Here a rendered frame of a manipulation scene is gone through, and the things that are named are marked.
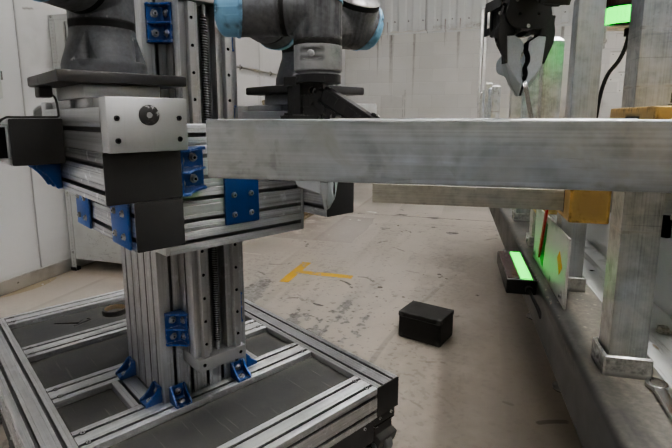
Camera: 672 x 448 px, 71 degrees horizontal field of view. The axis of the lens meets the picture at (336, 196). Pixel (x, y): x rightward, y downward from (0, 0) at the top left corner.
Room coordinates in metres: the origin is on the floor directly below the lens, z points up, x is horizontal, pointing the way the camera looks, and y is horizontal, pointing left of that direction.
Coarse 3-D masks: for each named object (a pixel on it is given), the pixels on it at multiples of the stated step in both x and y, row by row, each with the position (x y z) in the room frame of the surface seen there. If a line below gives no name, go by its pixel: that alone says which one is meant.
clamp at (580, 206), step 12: (564, 192) 0.66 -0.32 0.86; (576, 192) 0.63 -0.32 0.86; (588, 192) 0.62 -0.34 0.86; (600, 192) 0.62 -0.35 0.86; (564, 204) 0.66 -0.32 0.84; (576, 204) 0.63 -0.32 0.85; (588, 204) 0.62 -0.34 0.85; (600, 204) 0.62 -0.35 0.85; (564, 216) 0.65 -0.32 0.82; (576, 216) 0.62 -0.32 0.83; (588, 216) 0.62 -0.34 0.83; (600, 216) 0.62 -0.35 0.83
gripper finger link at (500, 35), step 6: (498, 18) 0.75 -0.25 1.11; (504, 18) 0.75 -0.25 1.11; (498, 24) 0.75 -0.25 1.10; (504, 24) 0.75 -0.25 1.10; (498, 30) 0.74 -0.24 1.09; (504, 30) 0.75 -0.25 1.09; (510, 30) 0.75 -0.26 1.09; (498, 36) 0.74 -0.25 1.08; (504, 36) 0.75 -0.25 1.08; (498, 42) 0.75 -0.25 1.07; (504, 42) 0.75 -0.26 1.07; (498, 48) 0.75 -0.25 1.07; (504, 48) 0.75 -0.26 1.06; (504, 54) 0.75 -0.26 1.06; (504, 60) 0.75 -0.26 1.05
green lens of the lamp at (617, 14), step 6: (618, 6) 0.68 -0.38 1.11; (624, 6) 0.67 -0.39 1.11; (630, 6) 0.67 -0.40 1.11; (606, 12) 0.69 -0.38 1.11; (612, 12) 0.68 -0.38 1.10; (618, 12) 0.68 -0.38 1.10; (624, 12) 0.67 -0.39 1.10; (630, 12) 0.67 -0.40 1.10; (606, 18) 0.69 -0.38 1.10; (612, 18) 0.68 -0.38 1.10; (618, 18) 0.68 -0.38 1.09; (624, 18) 0.67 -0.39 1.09; (606, 24) 0.69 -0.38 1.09
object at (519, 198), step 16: (384, 192) 0.72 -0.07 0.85; (400, 192) 0.72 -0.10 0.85; (416, 192) 0.71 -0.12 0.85; (432, 192) 0.70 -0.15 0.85; (448, 192) 0.70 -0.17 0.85; (464, 192) 0.69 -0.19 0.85; (480, 192) 0.69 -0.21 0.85; (496, 192) 0.68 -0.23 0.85; (512, 192) 0.68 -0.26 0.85; (528, 192) 0.67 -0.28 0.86; (544, 192) 0.67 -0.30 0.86; (560, 192) 0.66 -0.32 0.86; (528, 208) 0.67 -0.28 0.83; (544, 208) 0.67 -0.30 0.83; (560, 208) 0.66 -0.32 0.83
